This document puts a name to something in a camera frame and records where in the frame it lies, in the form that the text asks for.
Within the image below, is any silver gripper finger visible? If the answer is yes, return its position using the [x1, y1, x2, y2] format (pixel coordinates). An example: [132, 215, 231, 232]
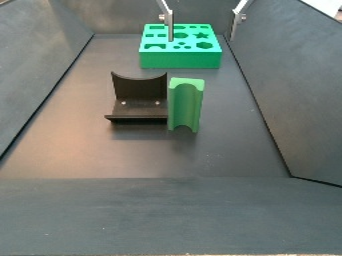
[229, 0, 249, 40]
[156, 0, 173, 42]

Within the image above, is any green arch block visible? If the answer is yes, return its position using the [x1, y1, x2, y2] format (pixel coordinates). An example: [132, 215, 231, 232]
[168, 77, 204, 133]

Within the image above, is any green shape sorter board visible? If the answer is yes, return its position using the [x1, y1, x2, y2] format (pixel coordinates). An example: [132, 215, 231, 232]
[139, 24, 221, 69]

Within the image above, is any black curved holder stand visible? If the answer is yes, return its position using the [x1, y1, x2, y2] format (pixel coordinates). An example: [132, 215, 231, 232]
[104, 72, 168, 122]

